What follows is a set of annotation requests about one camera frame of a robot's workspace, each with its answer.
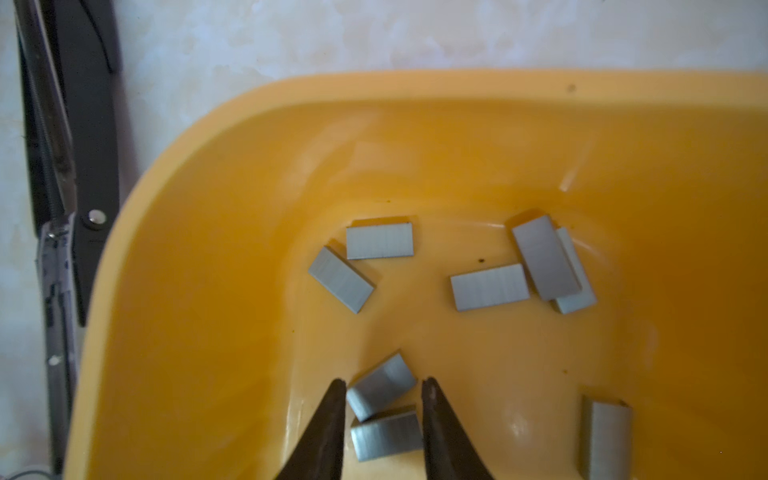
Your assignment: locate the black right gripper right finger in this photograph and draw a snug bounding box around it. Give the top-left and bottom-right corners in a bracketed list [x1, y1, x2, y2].
[421, 377, 493, 480]

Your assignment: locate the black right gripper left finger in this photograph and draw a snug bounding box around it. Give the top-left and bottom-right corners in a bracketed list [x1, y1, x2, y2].
[276, 379, 347, 480]

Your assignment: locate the staple strip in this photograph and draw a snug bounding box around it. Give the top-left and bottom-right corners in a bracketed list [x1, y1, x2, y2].
[309, 246, 375, 314]
[512, 215, 581, 301]
[346, 223, 415, 260]
[578, 395, 633, 479]
[350, 406, 423, 462]
[553, 227, 597, 314]
[450, 264, 530, 312]
[346, 352, 417, 422]

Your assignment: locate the yellow plastic tray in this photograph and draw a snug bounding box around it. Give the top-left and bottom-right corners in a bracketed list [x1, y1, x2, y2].
[65, 70, 767, 479]

